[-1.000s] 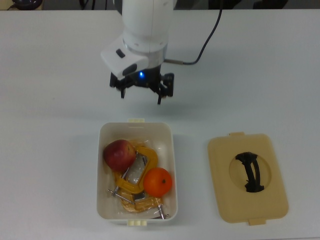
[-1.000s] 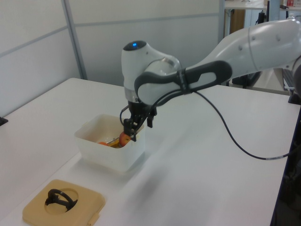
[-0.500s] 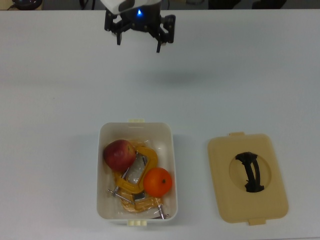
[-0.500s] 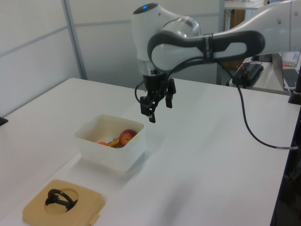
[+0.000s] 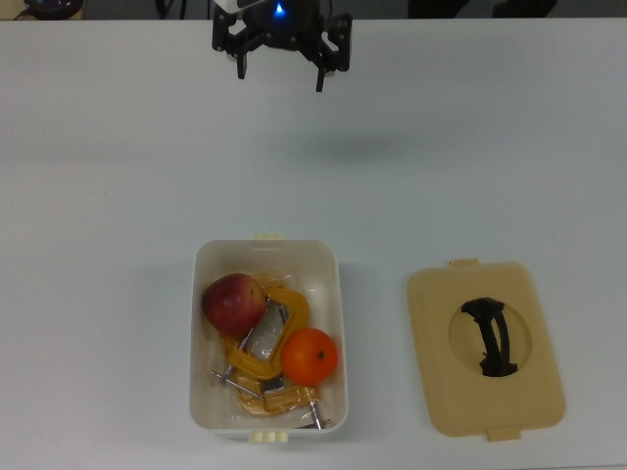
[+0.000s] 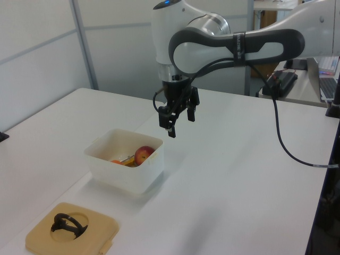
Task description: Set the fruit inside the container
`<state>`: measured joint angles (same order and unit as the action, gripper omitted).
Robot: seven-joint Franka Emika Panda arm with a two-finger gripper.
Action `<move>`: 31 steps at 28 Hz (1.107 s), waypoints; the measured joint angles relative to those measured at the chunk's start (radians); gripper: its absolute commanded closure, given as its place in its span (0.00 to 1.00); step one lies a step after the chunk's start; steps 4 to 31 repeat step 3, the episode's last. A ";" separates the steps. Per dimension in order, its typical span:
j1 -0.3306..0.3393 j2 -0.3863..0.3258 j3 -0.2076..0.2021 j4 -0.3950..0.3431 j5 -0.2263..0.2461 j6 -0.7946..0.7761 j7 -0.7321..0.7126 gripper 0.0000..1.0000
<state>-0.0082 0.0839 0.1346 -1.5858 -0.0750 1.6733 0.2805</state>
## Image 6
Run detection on red apple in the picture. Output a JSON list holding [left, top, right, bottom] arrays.
[[134, 145, 156, 166]]

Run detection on grey partition post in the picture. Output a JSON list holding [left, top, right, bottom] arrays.
[[243, 0, 256, 97]]

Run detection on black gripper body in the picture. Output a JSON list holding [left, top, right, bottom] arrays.
[[161, 79, 193, 114]]

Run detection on black lid handle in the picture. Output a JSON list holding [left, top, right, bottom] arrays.
[[50, 212, 89, 240]]

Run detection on black electronics box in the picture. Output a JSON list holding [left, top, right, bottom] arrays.
[[261, 70, 299, 99]]

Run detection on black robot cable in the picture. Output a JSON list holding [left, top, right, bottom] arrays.
[[152, 57, 340, 169]]

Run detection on large orange C-clamp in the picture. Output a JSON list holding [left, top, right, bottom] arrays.
[[118, 154, 141, 168]]

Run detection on wooden cabinet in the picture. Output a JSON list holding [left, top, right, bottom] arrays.
[[252, 10, 283, 78]]

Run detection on beige container lid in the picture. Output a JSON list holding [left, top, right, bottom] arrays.
[[25, 201, 120, 255]]

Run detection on white plastic container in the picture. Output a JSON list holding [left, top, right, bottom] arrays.
[[83, 128, 165, 196]]

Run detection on open laptop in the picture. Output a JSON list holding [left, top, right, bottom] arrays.
[[307, 56, 340, 102]]

